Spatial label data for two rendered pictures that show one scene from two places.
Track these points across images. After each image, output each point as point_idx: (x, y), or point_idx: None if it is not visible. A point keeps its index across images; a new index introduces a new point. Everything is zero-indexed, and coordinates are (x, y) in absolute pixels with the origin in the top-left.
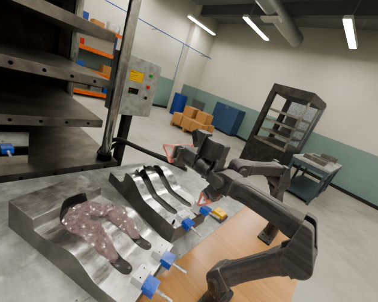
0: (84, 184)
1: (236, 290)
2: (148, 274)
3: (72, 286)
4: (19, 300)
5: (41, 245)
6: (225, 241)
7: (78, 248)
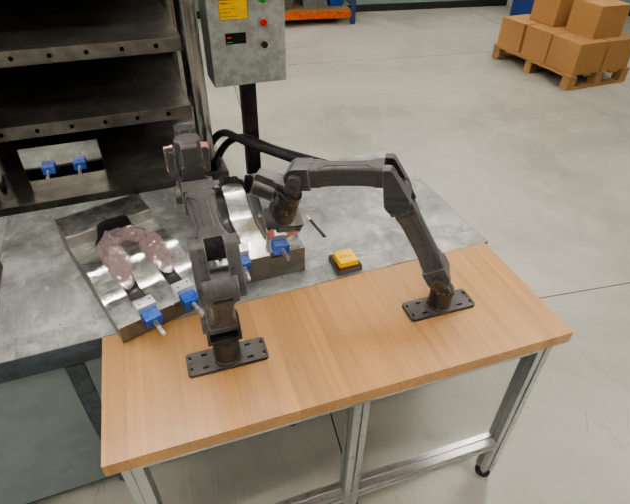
0: (132, 205)
1: (279, 356)
2: (149, 304)
3: (95, 306)
4: (54, 305)
5: (78, 266)
6: (322, 301)
7: (93, 269)
